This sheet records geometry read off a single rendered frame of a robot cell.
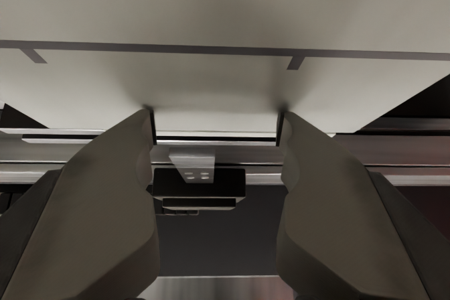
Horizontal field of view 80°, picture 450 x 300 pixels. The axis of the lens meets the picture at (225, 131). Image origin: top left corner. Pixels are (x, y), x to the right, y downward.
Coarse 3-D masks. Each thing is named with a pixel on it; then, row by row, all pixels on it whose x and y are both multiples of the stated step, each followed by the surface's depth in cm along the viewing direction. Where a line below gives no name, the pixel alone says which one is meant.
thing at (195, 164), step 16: (176, 160) 22; (192, 160) 22; (208, 160) 22; (160, 176) 35; (176, 176) 35; (192, 176) 29; (208, 176) 29; (224, 176) 35; (240, 176) 35; (160, 192) 34; (176, 192) 34; (192, 192) 34; (208, 192) 34; (224, 192) 35; (240, 192) 35; (176, 208) 37; (192, 208) 37; (208, 208) 37; (224, 208) 37
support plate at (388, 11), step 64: (0, 0) 6; (64, 0) 6; (128, 0) 6; (192, 0) 6; (256, 0) 6; (320, 0) 6; (384, 0) 6; (448, 0) 6; (0, 64) 9; (64, 64) 9; (128, 64) 9; (192, 64) 9; (256, 64) 9; (320, 64) 9; (384, 64) 9; (448, 64) 9; (64, 128) 15; (192, 128) 15; (256, 128) 16; (320, 128) 16
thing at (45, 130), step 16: (16, 112) 16; (0, 128) 16; (16, 128) 16; (32, 128) 16; (48, 128) 16; (160, 144) 19; (176, 144) 19; (192, 144) 19; (208, 144) 19; (224, 144) 19; (240, 144) 19; (256, 144) 19; (272, 144) 19
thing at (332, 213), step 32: (288, 128) 11; (288, 160) 9; (320, 160) 9; (352, 160) 9; (320, 192) 7; (352, 192) 7; (288, 224) 6; (320, 224) 6; (352, 224) 6; (384, 224) 6; (288, 256) 6; (320, 256) 6; (352, 256) 6; (384, 256) 6; (320, 288) 6; (352, 288) 5; (384, 288) 5; (416, 288) 5
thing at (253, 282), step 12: (192, 276) 15; (204, 276) 15; (216, 276) 15; (228, 276) 15; (240, 276) 15; (252, 276) 15; (264, 276) 15; (276, 276) 15; (156, 288) 15; (168, 288) 15; (180, 288) 15; (192, 288) 15; (204, 288) 15; (216, 288) 15; (228, 288) 15; (240, 288) 15; (252, 288) 15; (264, 288) 15; (276, 288) 15; (288, 288) 15
